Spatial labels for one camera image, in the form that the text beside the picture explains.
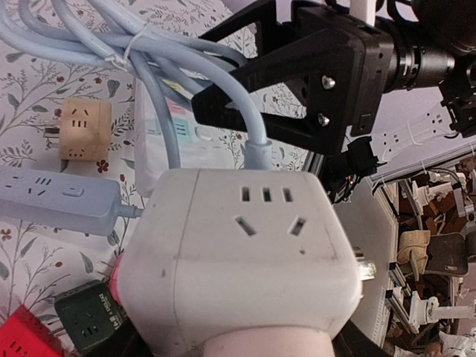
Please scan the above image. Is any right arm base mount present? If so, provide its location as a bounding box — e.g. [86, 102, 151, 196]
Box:
[324, 136, 382, 204]

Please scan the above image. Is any white colourful power strip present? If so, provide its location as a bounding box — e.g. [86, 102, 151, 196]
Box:
[133, 66, 246, 198]

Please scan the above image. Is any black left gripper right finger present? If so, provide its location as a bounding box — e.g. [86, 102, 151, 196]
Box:
[332, 321, 390, 357]

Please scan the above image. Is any dark green cube socket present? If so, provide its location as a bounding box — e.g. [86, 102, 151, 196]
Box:
[54, 280, 126, 356]

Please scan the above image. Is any yellow cube socket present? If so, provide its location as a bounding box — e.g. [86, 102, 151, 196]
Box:
[43, 97, 112, 161]

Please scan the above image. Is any floral table cloth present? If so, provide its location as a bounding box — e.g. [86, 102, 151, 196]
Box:
[1, 1, 306, 329]

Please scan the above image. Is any pink plug adapter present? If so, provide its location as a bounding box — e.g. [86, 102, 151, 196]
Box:
[109, 254, 123, 306]

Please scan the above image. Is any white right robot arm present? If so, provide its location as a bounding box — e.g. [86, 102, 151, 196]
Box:
[203, 1, 475, 155]

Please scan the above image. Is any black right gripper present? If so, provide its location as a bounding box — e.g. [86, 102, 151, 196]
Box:
[199, 1, 394, 155]

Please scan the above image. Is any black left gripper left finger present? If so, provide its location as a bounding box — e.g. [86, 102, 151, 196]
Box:
[89, 323, 152, 357]

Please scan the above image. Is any light blue cable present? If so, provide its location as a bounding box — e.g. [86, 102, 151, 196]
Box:
[0, 0, 272, 172]

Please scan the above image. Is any blue power strip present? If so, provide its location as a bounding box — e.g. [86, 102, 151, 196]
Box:
[1, 166, 143, 236]

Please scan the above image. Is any red cube socket adapter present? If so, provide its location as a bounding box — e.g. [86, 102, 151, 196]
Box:
[0, 305, 64, 357]

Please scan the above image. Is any white plug block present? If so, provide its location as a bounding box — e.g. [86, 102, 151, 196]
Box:
[117, 169, 362, 356]

